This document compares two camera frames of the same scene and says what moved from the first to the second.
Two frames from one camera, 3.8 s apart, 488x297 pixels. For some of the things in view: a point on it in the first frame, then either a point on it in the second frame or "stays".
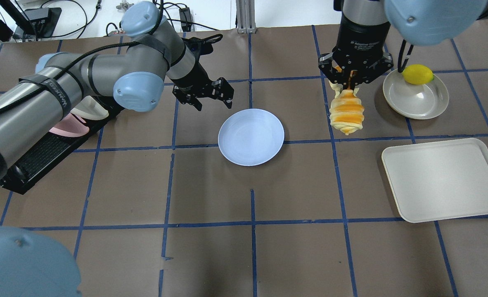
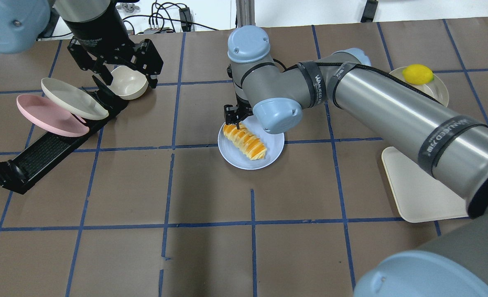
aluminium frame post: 245,16 stays
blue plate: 251,137 stays
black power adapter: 185,15 stays
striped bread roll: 347,110 → 250,144
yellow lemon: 418,74 stays
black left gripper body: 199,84 → 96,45
